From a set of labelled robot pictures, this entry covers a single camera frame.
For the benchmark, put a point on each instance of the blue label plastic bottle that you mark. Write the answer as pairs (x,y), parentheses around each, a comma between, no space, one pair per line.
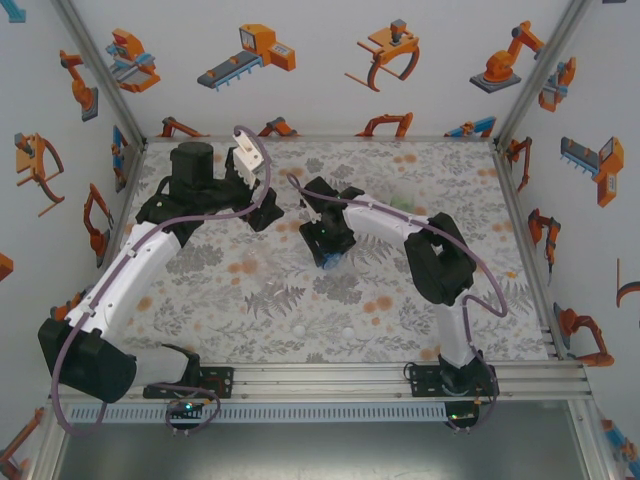
(332,261)

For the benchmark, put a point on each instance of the clear unlabelled plastic bottle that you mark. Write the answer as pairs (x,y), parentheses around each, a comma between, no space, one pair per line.
(257,260)

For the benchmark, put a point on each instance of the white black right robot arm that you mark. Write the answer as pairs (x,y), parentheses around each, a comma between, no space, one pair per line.
(440,260)

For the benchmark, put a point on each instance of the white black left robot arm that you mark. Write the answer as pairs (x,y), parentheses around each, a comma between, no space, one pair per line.
(125,280)

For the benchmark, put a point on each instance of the floral patterned table cloth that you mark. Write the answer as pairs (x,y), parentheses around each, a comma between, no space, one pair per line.
(350,310)

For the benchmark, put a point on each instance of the small circuit board green light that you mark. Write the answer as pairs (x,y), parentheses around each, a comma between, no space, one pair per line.
(186,406)
(460,416)

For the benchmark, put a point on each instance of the grey metal lower panel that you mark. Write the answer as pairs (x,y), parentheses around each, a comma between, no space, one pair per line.
(320,450)

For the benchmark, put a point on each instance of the aluminium side rail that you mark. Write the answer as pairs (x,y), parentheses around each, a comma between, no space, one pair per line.
(134,175)
(520,225)

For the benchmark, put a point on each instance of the aluminium rear rail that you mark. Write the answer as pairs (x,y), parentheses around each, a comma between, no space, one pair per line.
(310,138)

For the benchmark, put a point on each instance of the aluminium table edge rail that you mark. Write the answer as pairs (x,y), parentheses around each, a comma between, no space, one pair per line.
(320,382)

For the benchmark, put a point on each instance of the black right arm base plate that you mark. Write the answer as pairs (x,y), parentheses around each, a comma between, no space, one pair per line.
(425,382)

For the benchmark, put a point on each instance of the aluminium frame post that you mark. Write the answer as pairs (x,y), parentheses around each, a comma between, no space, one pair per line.
(100,70)
(597,467)
(542,75)

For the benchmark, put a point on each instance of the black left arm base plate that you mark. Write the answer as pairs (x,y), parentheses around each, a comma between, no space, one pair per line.
(222,382)

